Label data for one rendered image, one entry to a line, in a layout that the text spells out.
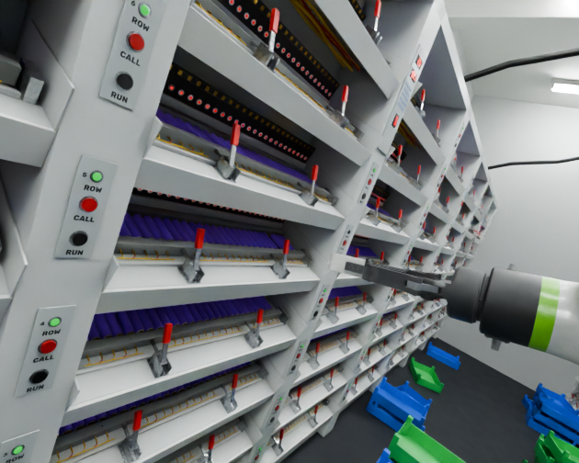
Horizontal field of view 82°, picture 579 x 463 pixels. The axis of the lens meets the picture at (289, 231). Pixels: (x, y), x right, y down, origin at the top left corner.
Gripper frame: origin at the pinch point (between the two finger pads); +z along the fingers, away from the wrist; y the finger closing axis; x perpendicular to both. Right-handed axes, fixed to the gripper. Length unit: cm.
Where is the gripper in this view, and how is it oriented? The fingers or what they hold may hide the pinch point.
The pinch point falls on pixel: (348, 265)
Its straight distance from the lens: 58.2
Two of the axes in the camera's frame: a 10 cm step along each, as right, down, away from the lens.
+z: -8.1, -1.7, 5.7
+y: 5.6, 0.9, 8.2
